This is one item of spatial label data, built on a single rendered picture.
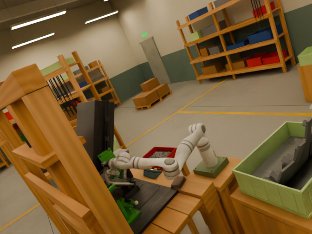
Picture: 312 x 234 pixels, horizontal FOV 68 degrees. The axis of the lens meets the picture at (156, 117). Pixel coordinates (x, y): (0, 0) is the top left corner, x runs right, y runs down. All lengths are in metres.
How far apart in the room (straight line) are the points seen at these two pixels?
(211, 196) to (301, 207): 0.51
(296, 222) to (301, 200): 0.13
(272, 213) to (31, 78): 1.31
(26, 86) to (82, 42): 10.39
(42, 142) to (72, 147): 0.39
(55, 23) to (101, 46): 2.06
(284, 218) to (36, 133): 1.34
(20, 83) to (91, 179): 0.46
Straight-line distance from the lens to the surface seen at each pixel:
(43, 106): 0.98
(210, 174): 1.70
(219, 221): 1.73
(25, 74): 0.98
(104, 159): 1.80
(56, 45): 11.04
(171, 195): 1.63
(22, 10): 9.06
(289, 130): 1.94
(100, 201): 1.10
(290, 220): 1.43
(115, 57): 11.67
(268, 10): 6.13
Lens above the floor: 1.82
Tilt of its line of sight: 16 degrees down
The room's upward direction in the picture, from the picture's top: 25 degrees counter-clockwise
